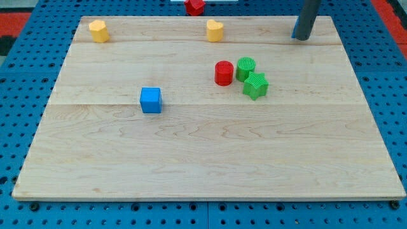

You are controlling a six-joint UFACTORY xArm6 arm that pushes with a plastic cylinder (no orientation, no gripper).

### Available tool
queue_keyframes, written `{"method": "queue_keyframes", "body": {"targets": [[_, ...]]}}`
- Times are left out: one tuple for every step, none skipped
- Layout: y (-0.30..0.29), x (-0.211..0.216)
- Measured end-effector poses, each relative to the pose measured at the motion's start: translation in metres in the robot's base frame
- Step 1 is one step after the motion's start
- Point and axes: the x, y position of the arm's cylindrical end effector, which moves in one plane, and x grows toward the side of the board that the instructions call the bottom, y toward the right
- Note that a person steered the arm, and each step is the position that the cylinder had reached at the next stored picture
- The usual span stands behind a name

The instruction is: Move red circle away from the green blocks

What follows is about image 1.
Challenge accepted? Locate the red cylinder block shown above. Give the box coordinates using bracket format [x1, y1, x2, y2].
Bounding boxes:
[214, 60, 234, 87]

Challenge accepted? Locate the blue cube block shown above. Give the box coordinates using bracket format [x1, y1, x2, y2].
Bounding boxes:
[139, 87, 162, 113]

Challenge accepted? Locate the light wooden board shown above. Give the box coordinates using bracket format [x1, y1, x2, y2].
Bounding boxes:
[12, 16, 406, 202]

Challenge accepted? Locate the green star block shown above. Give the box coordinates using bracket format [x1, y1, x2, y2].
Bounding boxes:
[242, 72, 269, 101]

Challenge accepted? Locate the green cylinder block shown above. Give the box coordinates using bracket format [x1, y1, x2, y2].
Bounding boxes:
[235, 57, 256, 82]

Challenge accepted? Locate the yellow heart block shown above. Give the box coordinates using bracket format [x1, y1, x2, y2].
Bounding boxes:
[206, 19, 224, 42]

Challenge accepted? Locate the red pentagon block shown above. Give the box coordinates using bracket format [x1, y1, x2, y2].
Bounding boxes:
[184, 0, 205, 16]

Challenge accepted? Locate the blue block behind rod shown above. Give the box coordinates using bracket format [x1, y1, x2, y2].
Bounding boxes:
[291, 17, 300, 39]

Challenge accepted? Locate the yellow hexagon block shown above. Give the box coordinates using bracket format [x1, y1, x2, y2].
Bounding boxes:
[88, 20, 110, 43]

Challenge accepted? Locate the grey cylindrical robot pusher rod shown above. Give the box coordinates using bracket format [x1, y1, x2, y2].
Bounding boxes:
[296, 0, 322, 41]

